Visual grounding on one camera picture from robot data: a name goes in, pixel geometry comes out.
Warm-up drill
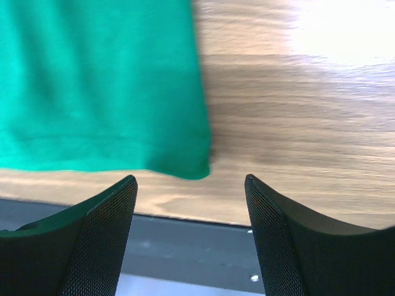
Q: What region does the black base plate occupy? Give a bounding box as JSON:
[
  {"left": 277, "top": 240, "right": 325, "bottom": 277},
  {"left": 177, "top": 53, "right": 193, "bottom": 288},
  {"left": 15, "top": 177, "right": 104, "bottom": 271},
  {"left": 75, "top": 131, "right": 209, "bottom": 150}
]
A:
[{"left": 0, "top": 197, "right": 266, "bottom": 294}]

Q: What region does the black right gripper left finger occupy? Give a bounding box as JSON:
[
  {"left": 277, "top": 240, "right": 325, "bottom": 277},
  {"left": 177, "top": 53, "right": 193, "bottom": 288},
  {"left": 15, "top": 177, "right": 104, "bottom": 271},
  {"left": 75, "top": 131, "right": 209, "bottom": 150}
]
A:
[{"left": 1, "top": 175, "right": 138, "bottom": 296}]

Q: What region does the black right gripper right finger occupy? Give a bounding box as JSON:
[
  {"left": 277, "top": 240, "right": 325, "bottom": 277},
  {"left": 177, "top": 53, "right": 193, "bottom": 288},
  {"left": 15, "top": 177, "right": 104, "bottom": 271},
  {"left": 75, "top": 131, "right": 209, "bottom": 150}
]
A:
[{"left": 244, "top": 175, "right": 394, "bottom": 295}]

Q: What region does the green t shirt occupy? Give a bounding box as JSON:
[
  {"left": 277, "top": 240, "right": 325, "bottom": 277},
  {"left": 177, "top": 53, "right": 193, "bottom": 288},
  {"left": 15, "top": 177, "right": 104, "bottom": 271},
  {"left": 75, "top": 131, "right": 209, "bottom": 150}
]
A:
[{"left": 1, "top": 1, "right": 211, "bottom": 179}]

